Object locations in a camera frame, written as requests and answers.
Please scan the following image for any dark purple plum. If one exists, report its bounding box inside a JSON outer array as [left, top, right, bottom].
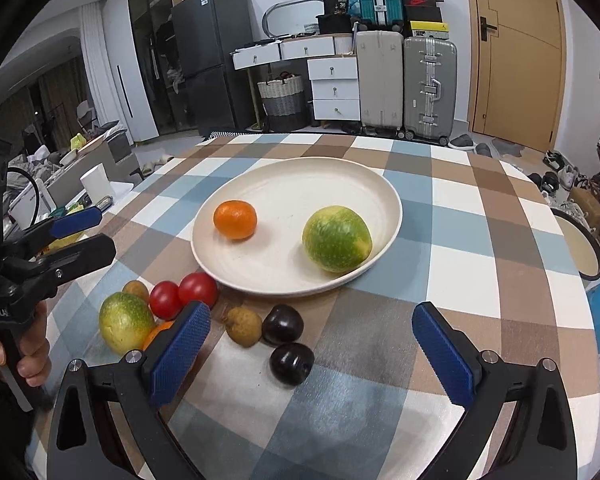
[[269, 342, 315, 387], [261, 304, 304, 346]]

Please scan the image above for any brown longan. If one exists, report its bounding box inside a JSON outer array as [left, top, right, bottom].
[[122, 280, 150, 306], [223, 307, 264, 348]]

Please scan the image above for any large green passion fruit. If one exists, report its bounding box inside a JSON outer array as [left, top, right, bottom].
[[302, 205, 373, 274]]

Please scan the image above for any striped floor rug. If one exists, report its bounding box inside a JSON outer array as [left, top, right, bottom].
[[196, 130, 261, 145]]

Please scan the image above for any white cylinder container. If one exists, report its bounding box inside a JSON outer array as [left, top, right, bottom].
[[80, 162, 113, 201]]

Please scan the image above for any dark grey refrigerator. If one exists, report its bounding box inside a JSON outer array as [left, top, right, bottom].
[[171, 0, 253, 137]]

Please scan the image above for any grey office chair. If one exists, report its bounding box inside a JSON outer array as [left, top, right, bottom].
[[75, 100, 101, 131]]

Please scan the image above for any silver suitcase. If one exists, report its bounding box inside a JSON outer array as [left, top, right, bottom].
[[402, 36, 458, 143]]

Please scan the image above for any black cable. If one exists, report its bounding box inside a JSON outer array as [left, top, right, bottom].
[[7, 167, 43, 226]]

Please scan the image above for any white drawer dresser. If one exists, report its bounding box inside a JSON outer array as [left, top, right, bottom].
[[231, 34, 362, 128]]

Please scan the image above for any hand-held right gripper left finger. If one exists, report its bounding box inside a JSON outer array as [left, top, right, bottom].
[[46, 301, 212, 480]]

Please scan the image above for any round stool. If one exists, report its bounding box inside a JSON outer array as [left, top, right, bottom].
[[550, 208, 600, 282]]

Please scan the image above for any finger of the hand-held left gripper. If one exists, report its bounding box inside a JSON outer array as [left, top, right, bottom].
[[4, 233, 117, 302], [2, 206, 103, 261]]

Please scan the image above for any yellow black shoe box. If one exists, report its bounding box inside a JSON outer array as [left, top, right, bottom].
[[409, 21, 450, 41]]

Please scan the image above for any oval mirror frame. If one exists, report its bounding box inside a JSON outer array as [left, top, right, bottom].
[[262, 0, 326, 36]]

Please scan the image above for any beige slippers pair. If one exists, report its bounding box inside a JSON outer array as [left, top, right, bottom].
[[132, 155, 173, 176]]

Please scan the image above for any checkered tablecloth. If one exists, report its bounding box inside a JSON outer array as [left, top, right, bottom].
[[27, 132, 600, 480]]

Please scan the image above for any person's left hand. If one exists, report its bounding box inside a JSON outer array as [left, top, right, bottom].
[[0, 301, 52, 386]]

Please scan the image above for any person's left forearm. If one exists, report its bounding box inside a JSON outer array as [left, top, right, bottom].
[[0, 370, 38, 478]]

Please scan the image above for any red tomato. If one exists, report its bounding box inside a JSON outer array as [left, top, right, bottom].
[[148, 281, 183, 321], [178, 272, 219, 309]]

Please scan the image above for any orange tangerine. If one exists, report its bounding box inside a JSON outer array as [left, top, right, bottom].
[[213, 200, 258, 241], [142, 320, 176, 352]]

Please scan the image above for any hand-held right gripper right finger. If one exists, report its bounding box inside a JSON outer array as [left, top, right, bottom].
[[412, 301, 578, 480]]

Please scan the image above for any woven laundry basket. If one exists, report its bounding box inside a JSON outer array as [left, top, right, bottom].
[[257, 72, 308, 132]]

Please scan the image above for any cream round plate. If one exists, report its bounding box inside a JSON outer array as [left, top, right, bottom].
[[190, 156, 404, 297]]

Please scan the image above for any yellow green passion fruit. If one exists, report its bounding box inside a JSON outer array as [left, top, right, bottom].
[[98, 292, 157, 356]]

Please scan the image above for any white wardrobe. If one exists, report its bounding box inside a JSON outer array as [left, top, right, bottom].
[[102, 0, 161, 143]]

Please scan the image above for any beige suitcase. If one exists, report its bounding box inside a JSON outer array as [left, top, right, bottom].
[[355, 30, 405, 133]]

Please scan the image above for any yellow packet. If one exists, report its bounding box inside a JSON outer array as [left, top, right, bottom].
[[45, 230, 88, 255]]

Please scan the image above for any wooden door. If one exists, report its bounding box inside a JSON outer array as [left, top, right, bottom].
[[462, 0, 566, 153]]

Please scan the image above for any black storage box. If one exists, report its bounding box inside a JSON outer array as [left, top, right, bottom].
[[316, 12, 355, 36]]

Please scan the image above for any brown cardboard box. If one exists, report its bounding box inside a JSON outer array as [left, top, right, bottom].
[[570, 187, 600, 231]]

